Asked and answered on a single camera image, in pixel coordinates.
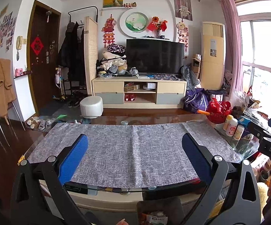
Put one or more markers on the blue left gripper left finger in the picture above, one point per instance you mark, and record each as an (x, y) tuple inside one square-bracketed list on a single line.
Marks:
[(71, 161)]

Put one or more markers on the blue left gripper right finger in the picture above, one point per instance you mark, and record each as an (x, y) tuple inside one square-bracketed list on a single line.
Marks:
[(198, 160)]

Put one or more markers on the black trash bin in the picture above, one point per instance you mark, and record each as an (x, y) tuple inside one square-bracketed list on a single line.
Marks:
[(170, 207)]

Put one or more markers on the white cream jar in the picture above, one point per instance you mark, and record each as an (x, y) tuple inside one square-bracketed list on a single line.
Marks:
[(238, 132)]

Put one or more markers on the white yellow lotion bottle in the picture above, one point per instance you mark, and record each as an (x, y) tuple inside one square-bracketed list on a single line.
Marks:
[(227, 121)]

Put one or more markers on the grey woven table cloth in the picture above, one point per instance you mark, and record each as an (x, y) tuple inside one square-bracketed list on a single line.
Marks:
[(133, 156)]

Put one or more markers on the yellow fluffy blanket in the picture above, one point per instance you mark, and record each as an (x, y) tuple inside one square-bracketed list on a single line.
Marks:
[(263, 190)]

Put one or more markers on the purple bag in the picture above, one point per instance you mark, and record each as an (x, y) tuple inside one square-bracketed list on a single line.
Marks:
[(195, 100)]

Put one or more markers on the white round stool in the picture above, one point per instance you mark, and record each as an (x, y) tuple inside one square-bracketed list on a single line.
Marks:
[(91, 107)]

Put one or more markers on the white green medicine packet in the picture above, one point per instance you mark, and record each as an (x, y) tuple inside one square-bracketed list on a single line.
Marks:
[(153, 219)]

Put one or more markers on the beige tv cabinet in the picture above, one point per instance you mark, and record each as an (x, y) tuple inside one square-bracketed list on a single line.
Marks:
[(139, 93)]

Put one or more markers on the pink curtain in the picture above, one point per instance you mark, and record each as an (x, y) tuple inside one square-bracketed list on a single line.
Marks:
[(233, 45)]

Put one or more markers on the tan coat on chair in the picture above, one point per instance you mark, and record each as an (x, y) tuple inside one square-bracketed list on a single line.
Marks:
[(7, 94)]

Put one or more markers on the beige standing air conditioner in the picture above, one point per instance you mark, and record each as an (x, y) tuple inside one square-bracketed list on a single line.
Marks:
[(213, 49)]

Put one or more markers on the pile of clothes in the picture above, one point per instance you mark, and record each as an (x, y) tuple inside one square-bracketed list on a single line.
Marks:
[(114, 63)]

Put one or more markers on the black flat television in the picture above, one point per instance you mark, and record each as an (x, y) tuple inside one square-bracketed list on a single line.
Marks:
[(155, 56)]

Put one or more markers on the beige folding screen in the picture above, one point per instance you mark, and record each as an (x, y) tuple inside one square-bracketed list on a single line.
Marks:
[(90, 52)]

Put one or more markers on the dark brown door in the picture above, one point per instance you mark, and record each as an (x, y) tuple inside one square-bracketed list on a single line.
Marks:
[(42, 52)]

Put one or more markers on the orange stick handle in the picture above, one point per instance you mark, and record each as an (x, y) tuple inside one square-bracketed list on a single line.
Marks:
[(203, 112)]

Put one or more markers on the round white wall art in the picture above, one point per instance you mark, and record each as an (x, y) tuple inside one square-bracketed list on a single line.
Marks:
[(134, 22)]

